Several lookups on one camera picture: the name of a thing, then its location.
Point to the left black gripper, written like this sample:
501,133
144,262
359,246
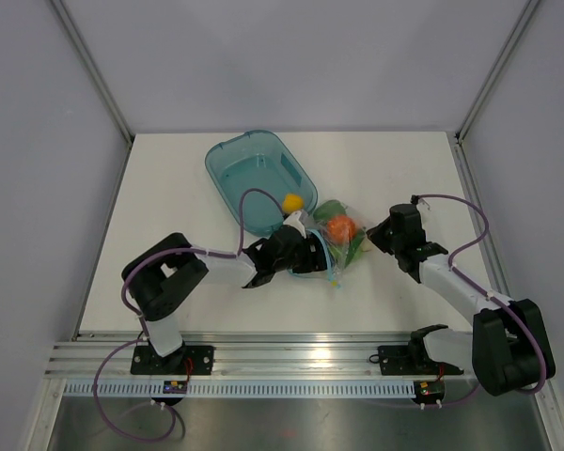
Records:
315,261

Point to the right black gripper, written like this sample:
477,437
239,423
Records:
376,235

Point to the yellow fake fruit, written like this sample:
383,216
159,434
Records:
292,203

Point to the clear zip top bag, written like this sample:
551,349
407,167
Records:
341,257

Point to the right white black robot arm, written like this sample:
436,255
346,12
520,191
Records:
507,349

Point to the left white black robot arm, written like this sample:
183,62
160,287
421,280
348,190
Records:
156,284

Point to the orange fake fruit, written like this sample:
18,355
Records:
341,229

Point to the green fake bell pepper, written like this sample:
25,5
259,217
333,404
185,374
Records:
329,210

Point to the teal transparent plastic bin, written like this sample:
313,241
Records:
253,173

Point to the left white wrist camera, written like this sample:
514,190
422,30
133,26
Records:
296,220

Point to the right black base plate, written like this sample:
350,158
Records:
399,360

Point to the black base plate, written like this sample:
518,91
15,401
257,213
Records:
399,360
193,359

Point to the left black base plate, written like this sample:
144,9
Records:
193,359

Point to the white slotted cable duct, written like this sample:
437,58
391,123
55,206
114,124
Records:
241,389

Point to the aluminium mounting rail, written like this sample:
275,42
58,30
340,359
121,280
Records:
291,356

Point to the right aluminium frame post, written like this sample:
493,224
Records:
500,63

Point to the aluminium frame post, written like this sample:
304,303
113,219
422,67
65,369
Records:
88,63
500,63

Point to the left aluminium frame post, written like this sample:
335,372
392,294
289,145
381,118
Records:
88,63

